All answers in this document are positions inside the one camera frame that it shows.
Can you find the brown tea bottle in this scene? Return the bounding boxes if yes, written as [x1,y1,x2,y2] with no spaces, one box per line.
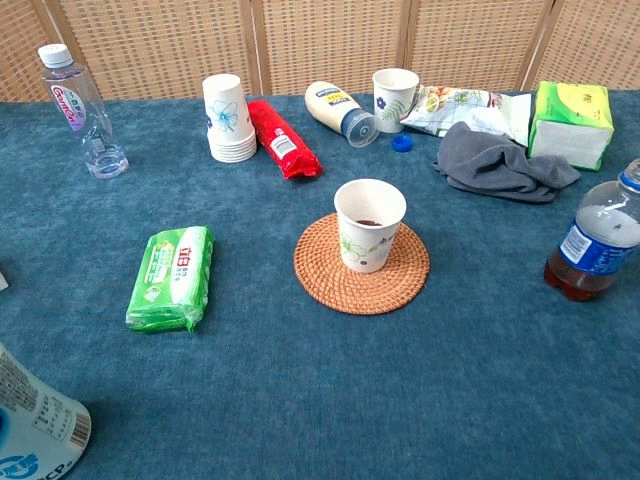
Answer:
[543,158,640,302]

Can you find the paper cup with green flower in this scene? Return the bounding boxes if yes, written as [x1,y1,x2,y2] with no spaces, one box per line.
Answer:
[333,178,408,274]

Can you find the cream mayonnaise squeeze bottle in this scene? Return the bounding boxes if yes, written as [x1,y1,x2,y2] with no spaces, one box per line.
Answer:
[304,80,382,149]

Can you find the paper cup with fern print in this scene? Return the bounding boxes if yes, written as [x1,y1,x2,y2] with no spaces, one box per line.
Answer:
[371,67,420,135]

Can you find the clear water bottle purple label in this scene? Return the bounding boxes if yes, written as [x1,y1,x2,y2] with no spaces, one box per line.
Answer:
[37,43,130,181]

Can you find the white bottle with blue label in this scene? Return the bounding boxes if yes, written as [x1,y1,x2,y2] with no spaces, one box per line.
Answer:
[0,342,93,480]

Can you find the round woven rattan coaster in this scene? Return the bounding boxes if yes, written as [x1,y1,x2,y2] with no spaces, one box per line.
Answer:
[293,212,431,316]

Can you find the red snack packet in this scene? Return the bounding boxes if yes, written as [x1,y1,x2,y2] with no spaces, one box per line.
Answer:
[247,99,324,181]

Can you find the blue tablecloth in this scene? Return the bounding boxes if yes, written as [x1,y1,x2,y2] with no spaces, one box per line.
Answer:
[0,89,640,480]

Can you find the stack of white paper cups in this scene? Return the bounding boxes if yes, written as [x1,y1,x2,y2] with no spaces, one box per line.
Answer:
[201,73,258,164]

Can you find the green wet wipes pack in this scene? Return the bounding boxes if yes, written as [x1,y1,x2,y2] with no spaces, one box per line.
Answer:
[125,225,216,335]

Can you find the grey cloth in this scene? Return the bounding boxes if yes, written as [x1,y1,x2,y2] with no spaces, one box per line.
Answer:
[432,120,582,204]

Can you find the white and green snack bag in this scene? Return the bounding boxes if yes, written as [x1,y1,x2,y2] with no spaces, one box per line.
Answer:
[399,84,534,148]

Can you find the woven rattan folding screen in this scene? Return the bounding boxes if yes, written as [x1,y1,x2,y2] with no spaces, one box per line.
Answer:
[0,0,640,104]

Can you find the green tissue box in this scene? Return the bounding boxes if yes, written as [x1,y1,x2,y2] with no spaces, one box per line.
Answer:
[527,80,615,172]

